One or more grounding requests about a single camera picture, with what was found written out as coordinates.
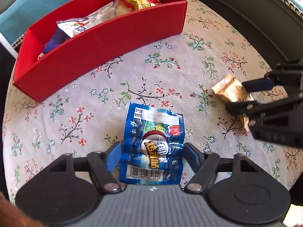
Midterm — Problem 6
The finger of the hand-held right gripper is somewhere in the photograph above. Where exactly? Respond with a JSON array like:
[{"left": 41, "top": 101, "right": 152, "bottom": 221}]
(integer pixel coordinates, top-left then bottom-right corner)
[
  {"left": 241, "top": 60, "right": 303, "bottom": 93},
  {"left": 225, "top": 92, "right": 303, "bottom": 124}
]

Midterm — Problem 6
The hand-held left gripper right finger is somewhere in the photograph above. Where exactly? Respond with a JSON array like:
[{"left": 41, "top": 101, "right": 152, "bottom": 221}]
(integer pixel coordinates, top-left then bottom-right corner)
[{"left": 183, "top": 142, "right": 267, "bottom": 194}]

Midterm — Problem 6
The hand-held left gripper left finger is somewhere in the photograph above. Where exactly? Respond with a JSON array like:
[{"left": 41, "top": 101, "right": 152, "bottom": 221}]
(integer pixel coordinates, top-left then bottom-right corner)
[{"left": 45, "top": 142, "right": 122, "bottom": 192}]

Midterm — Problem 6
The red cardboard box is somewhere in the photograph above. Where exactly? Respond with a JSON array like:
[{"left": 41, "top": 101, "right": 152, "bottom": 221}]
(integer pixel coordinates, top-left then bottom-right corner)
[{"left": 12, "top": 0, "right": 188, "bottom": 103}]

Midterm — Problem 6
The dark blue snack packet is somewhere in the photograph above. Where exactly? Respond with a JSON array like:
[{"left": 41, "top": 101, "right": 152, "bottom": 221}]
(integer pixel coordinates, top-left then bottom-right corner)
[{"left": 43, "top": 27, "right": 69, "bottom": 53}]

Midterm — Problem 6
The floral tablecloth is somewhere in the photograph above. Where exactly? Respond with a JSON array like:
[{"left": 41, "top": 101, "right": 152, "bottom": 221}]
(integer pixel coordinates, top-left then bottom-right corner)
[{"left": 2, "top": 0, "right": 301, "bottom": 208}]

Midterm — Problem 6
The white wafer packet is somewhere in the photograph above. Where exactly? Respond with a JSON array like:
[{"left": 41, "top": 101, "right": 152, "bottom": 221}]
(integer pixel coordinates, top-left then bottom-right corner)
[{"left": 56, "top": 16, "right": 95, "bottom": 38}]

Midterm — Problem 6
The gold snack packet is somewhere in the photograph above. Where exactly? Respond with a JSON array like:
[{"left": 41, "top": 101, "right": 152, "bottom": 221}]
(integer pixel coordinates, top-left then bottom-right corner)
[{"left": 211, "top": 74, "right": 255, "bottom": 133}]

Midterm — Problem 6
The red yellow gummy packet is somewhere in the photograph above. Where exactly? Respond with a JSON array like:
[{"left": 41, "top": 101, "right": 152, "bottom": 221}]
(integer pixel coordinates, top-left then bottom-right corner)
[{"left": 118, "top": 0, "right": 162, "bottom": 11}]

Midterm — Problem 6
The blue lion sofa cover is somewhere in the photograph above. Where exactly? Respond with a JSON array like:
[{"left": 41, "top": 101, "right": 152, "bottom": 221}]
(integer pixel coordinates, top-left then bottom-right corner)
[{"left": 0, "top": 0, "right": 185, "bottom": 50}]

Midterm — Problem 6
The grey sofa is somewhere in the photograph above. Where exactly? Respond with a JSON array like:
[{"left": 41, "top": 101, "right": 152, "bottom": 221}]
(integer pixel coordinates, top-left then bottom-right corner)
[{"left": 185, "top": 0, "right": 303, "bottom": 64}]

